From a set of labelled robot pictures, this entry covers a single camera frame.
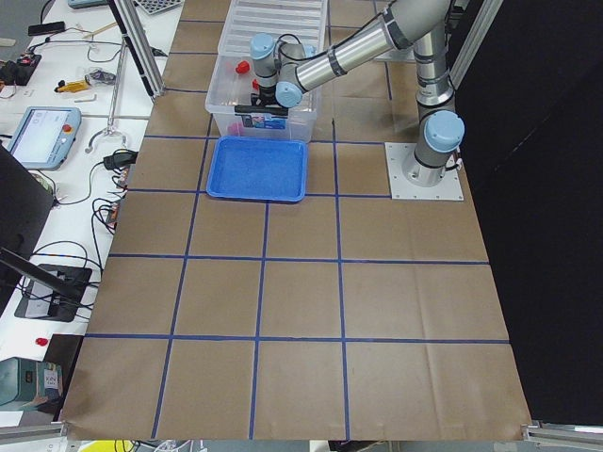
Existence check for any blue teach pendant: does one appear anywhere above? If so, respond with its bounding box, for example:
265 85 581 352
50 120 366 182
8 106 82 170

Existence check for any blue plastic tray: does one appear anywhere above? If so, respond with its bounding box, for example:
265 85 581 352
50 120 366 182
206 136 308 202

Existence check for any aluminium frame post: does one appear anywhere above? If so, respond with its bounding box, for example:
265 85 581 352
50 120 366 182
107 0 165 99

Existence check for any red block in box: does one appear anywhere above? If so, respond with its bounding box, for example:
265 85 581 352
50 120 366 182
236 60 251 74
227 122 245 137

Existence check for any clear plastic storage box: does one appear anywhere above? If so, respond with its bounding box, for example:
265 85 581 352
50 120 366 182
204 51 324 144

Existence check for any clear plastic box lid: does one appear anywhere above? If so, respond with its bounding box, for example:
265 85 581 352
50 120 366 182
218 0 328 57

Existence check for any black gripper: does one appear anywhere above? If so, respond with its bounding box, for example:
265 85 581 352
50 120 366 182
251 86 281 107

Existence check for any black power adapter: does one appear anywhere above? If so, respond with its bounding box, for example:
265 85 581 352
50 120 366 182
103 150 139 170

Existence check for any black remote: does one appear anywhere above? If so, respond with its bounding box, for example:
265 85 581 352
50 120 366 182
27 21 66 37

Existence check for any black monitor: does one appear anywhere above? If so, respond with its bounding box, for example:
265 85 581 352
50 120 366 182
0 144 55 310

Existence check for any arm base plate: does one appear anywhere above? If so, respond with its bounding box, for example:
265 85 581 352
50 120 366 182
376 47 416 63
384 142 464 202

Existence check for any black monitor stand base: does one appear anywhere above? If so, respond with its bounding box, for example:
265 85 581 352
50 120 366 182
14 264 92 323

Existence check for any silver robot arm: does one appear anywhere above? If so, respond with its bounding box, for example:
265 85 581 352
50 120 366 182
249 1 464 187

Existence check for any silver metal claw tool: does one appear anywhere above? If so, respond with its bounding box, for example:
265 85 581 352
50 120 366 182
85 39 127 153

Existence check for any green device box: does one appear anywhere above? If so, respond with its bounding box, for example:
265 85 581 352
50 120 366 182
1 357 63 412

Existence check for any black electronics board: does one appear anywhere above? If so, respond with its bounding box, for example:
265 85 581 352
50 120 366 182
1 53 41 86

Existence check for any yellow black hand tool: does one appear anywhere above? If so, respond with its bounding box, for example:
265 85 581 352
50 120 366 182
54 79 91 93

